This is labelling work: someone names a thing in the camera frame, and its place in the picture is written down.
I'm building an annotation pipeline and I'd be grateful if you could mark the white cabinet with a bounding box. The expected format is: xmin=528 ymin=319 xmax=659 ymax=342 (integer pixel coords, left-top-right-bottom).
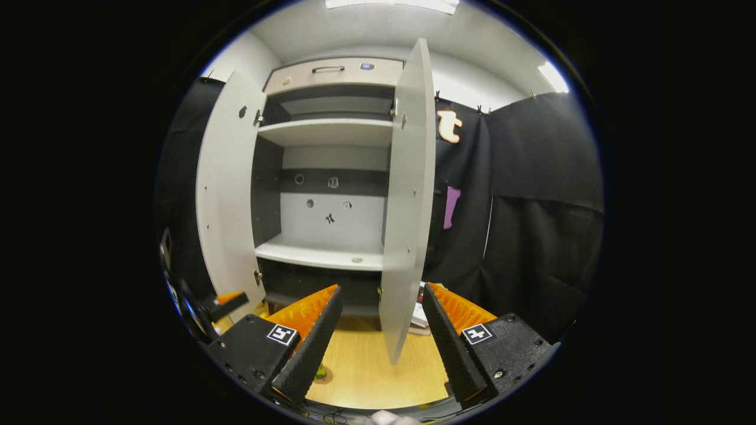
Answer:
xmin=251 ymin=57 xmax=405 ymax=316

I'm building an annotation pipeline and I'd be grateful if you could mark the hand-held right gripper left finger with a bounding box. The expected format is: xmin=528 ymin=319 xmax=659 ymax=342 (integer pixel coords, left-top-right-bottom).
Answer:
xmin=204 ymin=285 xmax=344 ymax=407

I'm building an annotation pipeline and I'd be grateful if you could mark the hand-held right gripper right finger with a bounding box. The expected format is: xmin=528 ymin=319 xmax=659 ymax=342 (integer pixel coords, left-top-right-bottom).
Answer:
xmin=421 ymin=283 xmax=561 ymax=409

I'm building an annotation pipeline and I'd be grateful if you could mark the white booklet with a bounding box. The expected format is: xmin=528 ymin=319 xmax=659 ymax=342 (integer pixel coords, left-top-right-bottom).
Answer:
xmin=410 ymin=282 xmax=432 ymax=336

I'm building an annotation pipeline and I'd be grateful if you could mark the ceiling light panel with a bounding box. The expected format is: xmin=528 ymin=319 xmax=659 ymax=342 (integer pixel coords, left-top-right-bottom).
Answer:
xmin=537 ymin=61 xmax=569 ymax=94

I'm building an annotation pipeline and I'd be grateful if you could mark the beige cabinet drawer front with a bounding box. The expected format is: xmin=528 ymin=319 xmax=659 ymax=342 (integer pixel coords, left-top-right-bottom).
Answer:
xmin=263 ymin=57 xmax=404 ymax=96

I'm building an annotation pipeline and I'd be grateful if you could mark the white cabinet door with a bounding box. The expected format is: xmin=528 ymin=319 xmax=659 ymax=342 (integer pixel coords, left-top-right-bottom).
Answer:
xmin=379 ymin=38 xmax=436 ymax=365
xmin=195 ymin=70 xmax=268 ymax=322

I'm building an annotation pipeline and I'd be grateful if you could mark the black backdrop cloth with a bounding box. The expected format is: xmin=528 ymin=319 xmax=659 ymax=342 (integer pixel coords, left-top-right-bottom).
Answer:
xmin=155 ymin=77 xmax=604 ymax=343

